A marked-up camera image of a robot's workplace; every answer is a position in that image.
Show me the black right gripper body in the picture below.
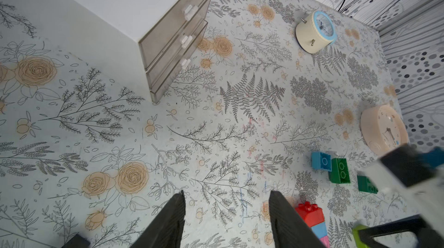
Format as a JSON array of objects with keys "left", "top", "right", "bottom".
[{"left": 363, "top": 145, "right": 444, "bottom": 236}]

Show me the small teal lego brick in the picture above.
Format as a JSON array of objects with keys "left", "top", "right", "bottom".
[{"left": 311, "top": 152, "right": 332, "bottom": 172}]

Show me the white mini drawer cabinet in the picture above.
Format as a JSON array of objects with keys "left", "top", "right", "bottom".
[{"left": 1, "top": 0, "right": 205, "bottom": 98}]

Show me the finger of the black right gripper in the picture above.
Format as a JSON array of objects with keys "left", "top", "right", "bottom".
[{"left": 358, "top": 214, "right": 434, "bottom": 245}]

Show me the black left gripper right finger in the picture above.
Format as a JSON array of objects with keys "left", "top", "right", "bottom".
[{"left": 269, "top": 191, "right": 324, "bottom": 248}]

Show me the magenta lego brick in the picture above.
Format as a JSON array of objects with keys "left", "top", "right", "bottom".
[{"left": 319, "top": 236, "right": 330, "bottom": 248}]

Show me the red lego brick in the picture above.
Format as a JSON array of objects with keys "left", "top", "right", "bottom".
[{"left": 295, "top": 202, "right": 325, "bottom": 227}]

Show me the dark green lego brick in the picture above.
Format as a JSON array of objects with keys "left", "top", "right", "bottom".
[
  {"left": 328, "top": 158, "right": 350, "bottom": 184},
  {"left": 357, "top": 175, "right": 379, "bottom": 194}
]

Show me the large pink round clock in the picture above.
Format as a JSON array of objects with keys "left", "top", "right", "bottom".
[{"left": 360, "top": 105, "right": 409, "bottom": 157}]

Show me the lime green lego brick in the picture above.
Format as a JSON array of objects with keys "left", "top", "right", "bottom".
[{"left": 352, "top": 224, "right": 369, "bottom": 248}]

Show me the small blue cream alarm clock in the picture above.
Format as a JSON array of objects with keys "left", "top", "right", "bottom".
[{"left": 295, "top": 10, "right": 338, "bottom": 54}]

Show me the small black lego piece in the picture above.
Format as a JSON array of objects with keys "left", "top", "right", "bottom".
[{"left": 62, "top": 234, "right": 90, "bottom": 248}]

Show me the small light blue lego brick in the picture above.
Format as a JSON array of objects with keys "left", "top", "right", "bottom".
[{"left": 311, "top": 222, "right": 328, "bottom": 239}]

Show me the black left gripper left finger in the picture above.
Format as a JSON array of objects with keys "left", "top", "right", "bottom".
[{"left": 131, "top": 191, "right": 186, "bottom": 248}]

